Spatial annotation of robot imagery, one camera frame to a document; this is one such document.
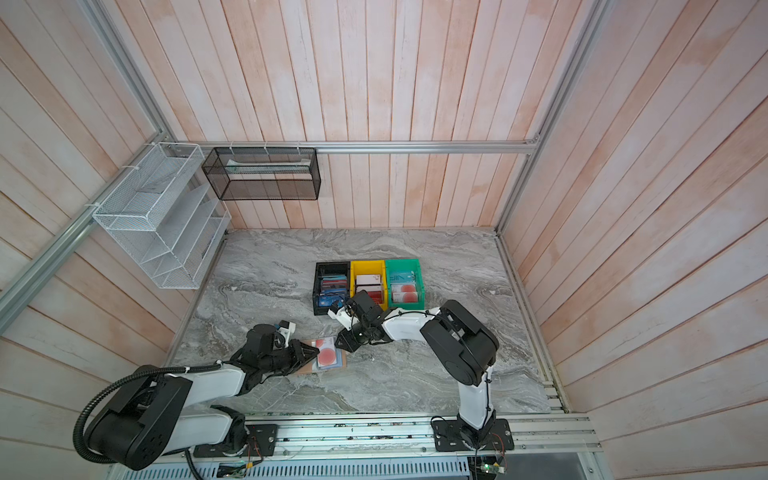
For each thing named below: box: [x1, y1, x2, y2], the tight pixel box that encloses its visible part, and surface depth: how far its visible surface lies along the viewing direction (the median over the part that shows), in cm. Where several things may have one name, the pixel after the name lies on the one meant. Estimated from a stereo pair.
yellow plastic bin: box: [350, 260, 388, 311], surface depth 103 cm
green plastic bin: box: [385, 258, 425, 310], surface depth 103 cm
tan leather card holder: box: [296, 339, 347, 375], surface depth 87 cm
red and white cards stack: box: [356, 274, 383, 304], surface depth 103 cm
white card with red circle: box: [316, 336, 337, 368], surface depth 88 cm
